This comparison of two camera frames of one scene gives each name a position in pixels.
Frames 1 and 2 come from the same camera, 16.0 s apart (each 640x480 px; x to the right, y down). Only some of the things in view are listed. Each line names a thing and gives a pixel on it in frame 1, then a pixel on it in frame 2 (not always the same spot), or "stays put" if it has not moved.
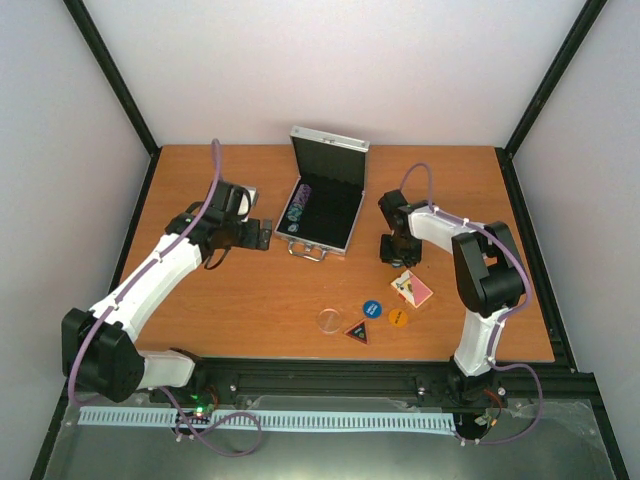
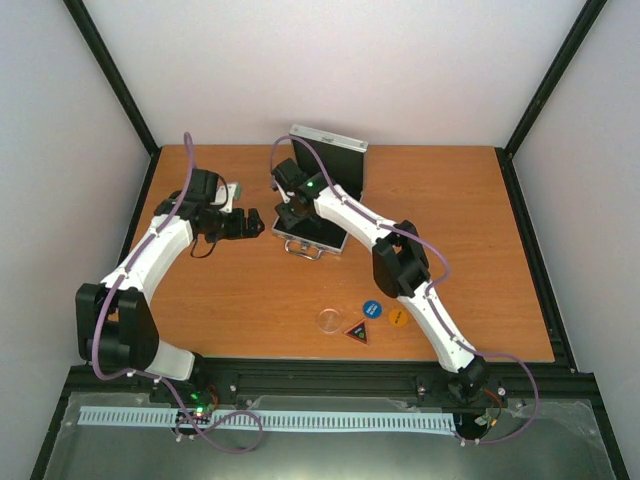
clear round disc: [329, 320] stays put
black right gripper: [387, 256] -> [287, 219]
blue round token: [372, 309] stays put
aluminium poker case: [329, 174] stays put
